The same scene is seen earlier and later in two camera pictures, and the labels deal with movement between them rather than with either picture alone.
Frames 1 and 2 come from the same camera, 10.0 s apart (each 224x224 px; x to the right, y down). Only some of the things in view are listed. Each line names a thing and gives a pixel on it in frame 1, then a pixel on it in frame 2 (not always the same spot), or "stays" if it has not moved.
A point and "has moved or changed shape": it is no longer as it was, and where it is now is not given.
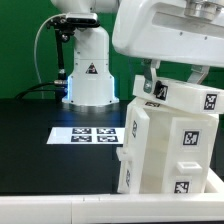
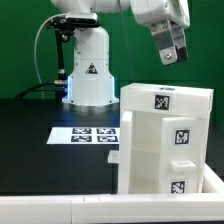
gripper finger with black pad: [198, 73] → [180, 44]
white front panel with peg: [187, 156] stays
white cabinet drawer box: [192, 96] has moved or changed shape
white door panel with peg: [133, 155] has moved or changed shape
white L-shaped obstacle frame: [167, 208] stays
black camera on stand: [64, 26] stays
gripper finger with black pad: [148, 78] → [164, 39]
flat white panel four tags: [86, 135] stays
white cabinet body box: [161, 117] → [146, 148]
